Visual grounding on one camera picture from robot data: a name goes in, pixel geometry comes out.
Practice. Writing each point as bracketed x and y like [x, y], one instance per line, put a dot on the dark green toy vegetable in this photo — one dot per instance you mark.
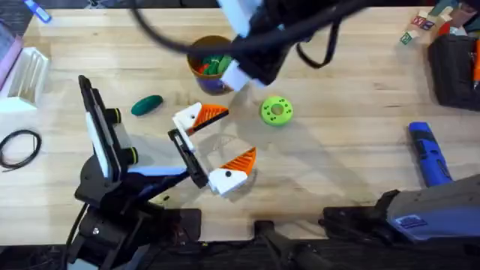
[147, 105]

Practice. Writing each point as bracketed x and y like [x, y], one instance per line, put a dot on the purple tub with toy vegetables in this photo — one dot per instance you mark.
[208, 80]

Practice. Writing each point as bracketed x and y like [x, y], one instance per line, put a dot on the white slotted rack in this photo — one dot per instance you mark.
[22, 78]

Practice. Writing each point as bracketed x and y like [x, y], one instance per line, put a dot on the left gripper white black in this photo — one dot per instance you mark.
[189, 161]

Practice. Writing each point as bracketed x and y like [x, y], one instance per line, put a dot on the blue electric screwdriver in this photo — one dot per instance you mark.
[429, 153]

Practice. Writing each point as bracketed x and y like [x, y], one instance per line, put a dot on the black upright wrist plate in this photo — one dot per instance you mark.
[238, 15]
[98, 123]

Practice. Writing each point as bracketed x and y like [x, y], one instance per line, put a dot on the black tool bag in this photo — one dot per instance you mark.
[452, 71]

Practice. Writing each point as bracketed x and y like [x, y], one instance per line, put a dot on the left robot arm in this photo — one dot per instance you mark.
[112, 225]

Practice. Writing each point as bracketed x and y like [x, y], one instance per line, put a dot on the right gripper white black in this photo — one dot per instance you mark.
[266, 60]

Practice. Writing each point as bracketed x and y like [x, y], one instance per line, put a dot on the green disc with holes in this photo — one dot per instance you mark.
[268, 112]

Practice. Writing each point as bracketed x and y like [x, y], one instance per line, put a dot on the pink flat box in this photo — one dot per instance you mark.
[9, 56]

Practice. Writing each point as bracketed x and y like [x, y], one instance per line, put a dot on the heap of toy blocks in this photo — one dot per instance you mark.
[423, 23]

